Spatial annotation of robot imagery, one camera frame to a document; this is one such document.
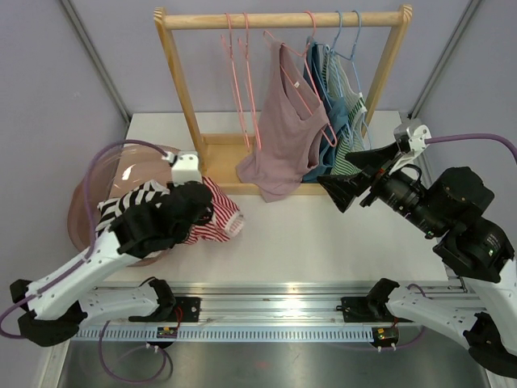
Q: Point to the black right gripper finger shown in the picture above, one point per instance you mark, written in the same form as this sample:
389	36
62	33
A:
343	189
376	159

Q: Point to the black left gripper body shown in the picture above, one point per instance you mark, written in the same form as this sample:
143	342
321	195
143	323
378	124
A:
207	213

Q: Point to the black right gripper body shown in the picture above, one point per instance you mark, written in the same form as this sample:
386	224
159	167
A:
380	182

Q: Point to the black white striped tank top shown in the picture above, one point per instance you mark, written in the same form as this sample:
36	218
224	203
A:
113	208

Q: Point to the red white striped tank top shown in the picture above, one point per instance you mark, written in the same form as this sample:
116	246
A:
227	220

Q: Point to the pink wire hanger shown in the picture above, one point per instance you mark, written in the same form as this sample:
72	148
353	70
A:
268	37
228	46
245	47

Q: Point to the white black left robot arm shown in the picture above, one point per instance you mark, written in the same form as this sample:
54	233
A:
57	306

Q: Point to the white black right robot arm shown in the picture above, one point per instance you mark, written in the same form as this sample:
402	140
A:
450	211

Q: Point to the blue tank top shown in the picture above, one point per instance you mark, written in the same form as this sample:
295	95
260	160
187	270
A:
336	111

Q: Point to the mauve pink tank top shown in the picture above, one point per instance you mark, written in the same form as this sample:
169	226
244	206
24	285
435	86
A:
290	125

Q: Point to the wooden clothes rack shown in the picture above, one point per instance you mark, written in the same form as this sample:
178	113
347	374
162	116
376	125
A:
220	152

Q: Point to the pink translucent plastic basket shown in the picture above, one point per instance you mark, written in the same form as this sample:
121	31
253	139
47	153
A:
101	178

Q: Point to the aluminium mounting rail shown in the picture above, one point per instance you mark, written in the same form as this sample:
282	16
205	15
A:
271	303

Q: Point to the aluminium frame post left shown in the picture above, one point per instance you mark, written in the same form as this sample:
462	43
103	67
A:
79	28

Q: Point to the aluminium frame post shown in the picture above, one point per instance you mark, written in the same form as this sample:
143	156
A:
454	40
79	28

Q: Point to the aluminium frame post right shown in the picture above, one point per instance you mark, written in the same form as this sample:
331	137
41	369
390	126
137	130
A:
454	40

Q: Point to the slotted white cable duct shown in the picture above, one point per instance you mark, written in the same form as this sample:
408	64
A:
221	334

